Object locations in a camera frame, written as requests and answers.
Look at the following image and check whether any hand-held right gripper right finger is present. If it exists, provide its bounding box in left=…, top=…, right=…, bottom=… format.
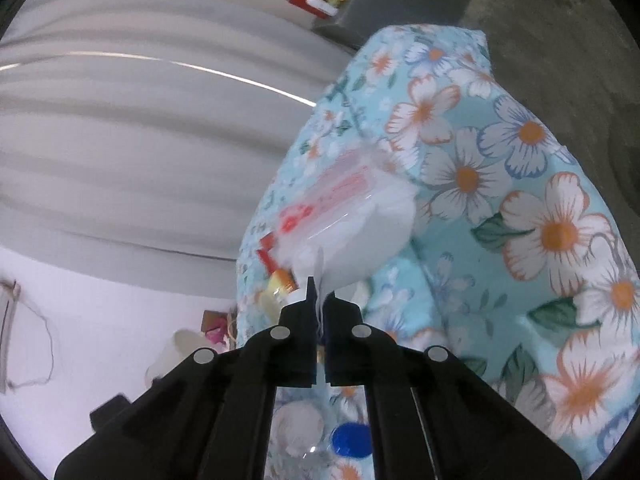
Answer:
left=322, top=294, right=583, bottom=480

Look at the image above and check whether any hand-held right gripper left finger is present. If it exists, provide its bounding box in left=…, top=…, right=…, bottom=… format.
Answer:
left=54, top=276, right=319, bottom=480

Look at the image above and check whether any blue bottle cap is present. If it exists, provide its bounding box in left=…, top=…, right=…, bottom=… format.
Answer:
left=300, top=421, right=375, bottom=480

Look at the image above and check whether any red and white snack bag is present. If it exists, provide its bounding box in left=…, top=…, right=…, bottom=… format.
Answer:
left=256, top=232, right=301, bottom=321

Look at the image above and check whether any clear plastic bag red print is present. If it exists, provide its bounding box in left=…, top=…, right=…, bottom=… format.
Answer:
left=270, top=150, right=417, bottom=291

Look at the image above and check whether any brown paper gift bag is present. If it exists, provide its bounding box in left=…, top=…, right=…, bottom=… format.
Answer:
left=201, top=310, right=230, bottom=335

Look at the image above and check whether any dark object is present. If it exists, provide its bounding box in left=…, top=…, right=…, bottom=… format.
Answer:
left=90, top=394, right=132, bottom=431

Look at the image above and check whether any floral blue cloth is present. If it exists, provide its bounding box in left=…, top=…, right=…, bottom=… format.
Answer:
left=235, top=24, right=640, bottom=480

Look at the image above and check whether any grey cabinet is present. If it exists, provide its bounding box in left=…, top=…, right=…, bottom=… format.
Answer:
left=312, top=0, right=475, bottom=51

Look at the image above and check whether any thin wall cable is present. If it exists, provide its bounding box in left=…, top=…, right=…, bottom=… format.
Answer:
left=0, top=280, right=56, bottom=393

